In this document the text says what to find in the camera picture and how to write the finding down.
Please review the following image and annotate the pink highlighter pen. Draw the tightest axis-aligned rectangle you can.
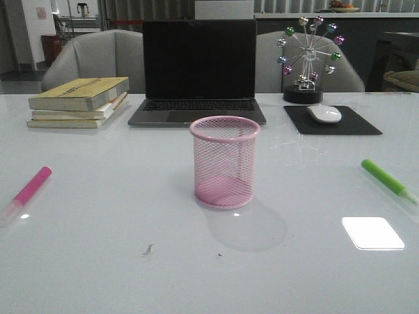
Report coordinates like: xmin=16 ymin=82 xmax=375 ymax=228
xmin=1 ymin=166 xmax=52 ymax=228

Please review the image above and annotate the green highlighter pen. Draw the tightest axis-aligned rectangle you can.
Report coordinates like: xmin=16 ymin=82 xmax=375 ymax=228
xmin=361 ymin=159 xmax=418 ymax=205

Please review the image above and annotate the pink mesh pen holder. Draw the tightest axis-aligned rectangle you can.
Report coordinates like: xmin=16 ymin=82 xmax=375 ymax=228
xmin=189 ymin=116 xmax=261 ymax=209

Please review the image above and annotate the grey laptop black screen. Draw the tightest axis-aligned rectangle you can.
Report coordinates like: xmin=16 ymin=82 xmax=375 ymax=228
xmin=128 ymin=19 xmax=266 ymax=127

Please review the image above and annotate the middle cream book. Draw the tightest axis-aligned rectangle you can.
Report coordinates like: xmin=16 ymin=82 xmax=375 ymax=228
xmin=32 ymin=92 xmax=128 ymax=120

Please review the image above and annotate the cream book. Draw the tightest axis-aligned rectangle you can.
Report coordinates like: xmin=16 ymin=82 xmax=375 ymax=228
xmin=27 ymin=105 xmax=123 ymax=129
xmin=32 ymin=92 xmax=128 ymax=120

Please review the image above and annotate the white computer mouse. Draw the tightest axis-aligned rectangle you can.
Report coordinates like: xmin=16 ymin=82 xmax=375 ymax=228
xmin=307 ymin=105 xmax=342 ymax=124

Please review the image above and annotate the right grey armchair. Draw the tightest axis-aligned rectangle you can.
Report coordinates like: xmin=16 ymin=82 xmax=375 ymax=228
xmin=255 ymin=31 xmax=365 ymax=93

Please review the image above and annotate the grey armchair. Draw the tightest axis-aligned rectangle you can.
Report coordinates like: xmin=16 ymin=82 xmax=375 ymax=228
xmin=255 ymin=31 xmax=365 ymax=93
xmin=41 ymin=29 xmax=145 ymax=94

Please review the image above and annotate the top yellow book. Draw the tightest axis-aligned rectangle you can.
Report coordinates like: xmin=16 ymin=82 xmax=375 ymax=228
xmin=28 ymin=77 xmax=130 ymax=111

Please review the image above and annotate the left grey armchair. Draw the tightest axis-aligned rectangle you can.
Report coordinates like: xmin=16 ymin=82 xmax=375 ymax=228
xmin=41 ymin=29 xmax=145 ymax=94

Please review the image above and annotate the black mouse pad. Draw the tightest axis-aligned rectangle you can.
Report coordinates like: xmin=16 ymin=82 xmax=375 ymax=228
xmin=283 ymin=105 xmax=384 ymax=135

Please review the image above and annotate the ferris wheel desk toy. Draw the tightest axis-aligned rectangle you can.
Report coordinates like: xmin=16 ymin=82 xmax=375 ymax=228
xmin=276 ymin=15 xmax=342 ymax=104

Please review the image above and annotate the bottom cream book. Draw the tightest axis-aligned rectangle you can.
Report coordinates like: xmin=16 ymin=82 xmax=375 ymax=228
xmin=27 ymin=105 xmax=123 ymax=129

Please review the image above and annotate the red trash bin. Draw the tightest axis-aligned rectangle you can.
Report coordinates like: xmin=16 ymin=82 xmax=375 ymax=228
xmin=41 ymin=34 xmax=62 ymax=67

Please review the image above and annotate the fruit bowl on counter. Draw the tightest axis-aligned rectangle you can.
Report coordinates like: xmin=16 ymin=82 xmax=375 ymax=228
xmin=329 ymin=0 xmax=359 ymax=13

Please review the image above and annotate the olive cushion far right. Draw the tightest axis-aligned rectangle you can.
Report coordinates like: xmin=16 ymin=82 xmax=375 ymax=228
xmin=383 ymin=69 xmax=418 ymax=93

